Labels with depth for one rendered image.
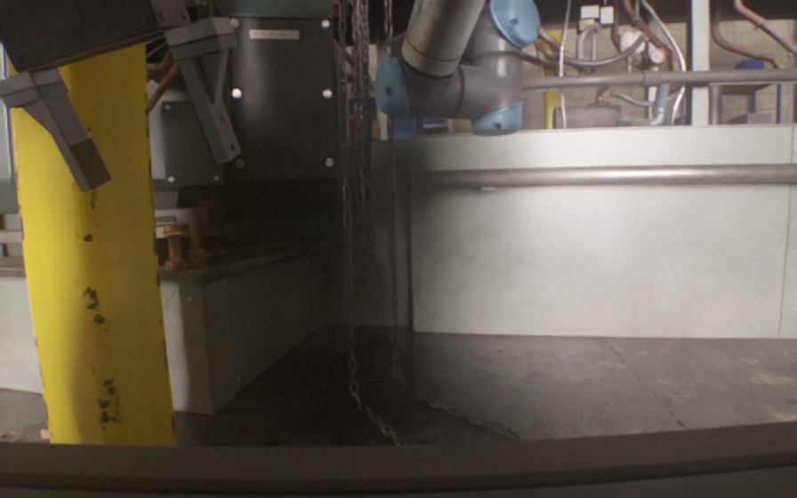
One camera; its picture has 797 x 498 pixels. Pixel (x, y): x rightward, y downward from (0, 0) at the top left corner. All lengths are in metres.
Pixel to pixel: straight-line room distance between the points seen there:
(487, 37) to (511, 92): 0.08
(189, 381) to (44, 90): 0.61
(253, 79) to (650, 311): 1.19
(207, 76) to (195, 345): 0.60
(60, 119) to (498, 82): 0.50
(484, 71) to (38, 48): 0.49
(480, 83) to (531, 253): 0.73
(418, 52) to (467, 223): 0.76
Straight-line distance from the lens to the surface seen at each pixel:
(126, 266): 0.53
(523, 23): 0.65
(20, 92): 0.45
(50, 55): 0.40
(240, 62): 0.91
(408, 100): 0.57
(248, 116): 0.88
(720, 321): 1.45
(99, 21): 0.37
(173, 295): 0.87
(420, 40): 0.53
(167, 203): 0.90
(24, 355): 1.21
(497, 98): 0.62
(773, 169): 1.36
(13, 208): 1.12
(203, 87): 0.35
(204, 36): 0.34
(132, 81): 0.56
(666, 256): 1.35
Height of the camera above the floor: 0.39
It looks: 6 degrees down
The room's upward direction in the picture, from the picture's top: 1 degrees counter-clockwise
